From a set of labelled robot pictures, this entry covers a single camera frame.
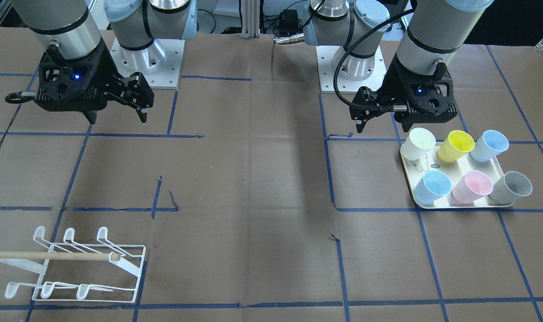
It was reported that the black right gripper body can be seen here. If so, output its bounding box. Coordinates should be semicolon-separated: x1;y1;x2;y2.
103;72;154;113

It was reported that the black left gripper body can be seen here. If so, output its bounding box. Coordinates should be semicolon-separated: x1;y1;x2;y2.
349;86;393;126

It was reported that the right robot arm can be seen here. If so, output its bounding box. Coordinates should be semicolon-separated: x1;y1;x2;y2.
5;0;198;124

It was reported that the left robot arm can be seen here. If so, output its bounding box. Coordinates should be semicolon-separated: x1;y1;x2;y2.
303;0;492;133

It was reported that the white plastic cup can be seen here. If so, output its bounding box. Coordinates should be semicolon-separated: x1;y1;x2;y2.
401;127;436;161

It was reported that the yellow plastic cup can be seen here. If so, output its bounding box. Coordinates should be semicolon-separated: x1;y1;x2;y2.
437;130;475;163

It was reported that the light blue plastic cup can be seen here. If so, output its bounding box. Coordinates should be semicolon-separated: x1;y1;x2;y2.
470;130;509;162

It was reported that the pink plastic cup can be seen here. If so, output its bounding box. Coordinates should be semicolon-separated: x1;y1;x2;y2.
451;170;493;204

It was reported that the grey plastic cup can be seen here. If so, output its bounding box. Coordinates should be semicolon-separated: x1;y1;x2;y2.
489;171;533;204

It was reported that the cream plastic tray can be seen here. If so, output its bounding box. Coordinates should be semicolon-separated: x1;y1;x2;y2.
400;142;515;209

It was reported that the black power adapter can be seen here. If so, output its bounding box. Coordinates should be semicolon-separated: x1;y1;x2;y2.
276;9;299;37

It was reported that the black braided cable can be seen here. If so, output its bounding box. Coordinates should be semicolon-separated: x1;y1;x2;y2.
334;9;415;112

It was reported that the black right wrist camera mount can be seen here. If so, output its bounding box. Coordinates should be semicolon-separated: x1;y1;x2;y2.
5;40;120;113

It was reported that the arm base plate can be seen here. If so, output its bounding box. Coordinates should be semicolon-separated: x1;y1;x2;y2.
316;46;387;94
111;39;185;89

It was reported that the aluminium frame post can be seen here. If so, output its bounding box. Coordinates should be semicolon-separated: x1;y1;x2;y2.
239;0;263;39

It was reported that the white wire cup rack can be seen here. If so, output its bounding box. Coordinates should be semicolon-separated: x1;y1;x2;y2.
0;226;147;304

